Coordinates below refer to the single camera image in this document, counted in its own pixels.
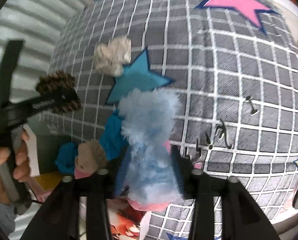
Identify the blue crinkled cloth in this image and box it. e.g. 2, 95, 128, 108
99, 109, 129, 161

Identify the person's left hand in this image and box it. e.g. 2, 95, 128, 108
0, 127, 31, 209

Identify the pale green curtain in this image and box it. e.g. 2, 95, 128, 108
0, 0, 90, 240

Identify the grey checked star bedsheet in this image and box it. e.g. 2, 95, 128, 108
40, 0, 298, 240

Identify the beige fluffy scrunchie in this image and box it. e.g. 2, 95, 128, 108
94, 35, 132, 77

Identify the dark brown fluffy scrunchie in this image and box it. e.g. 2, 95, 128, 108
36, 70, 82, 114

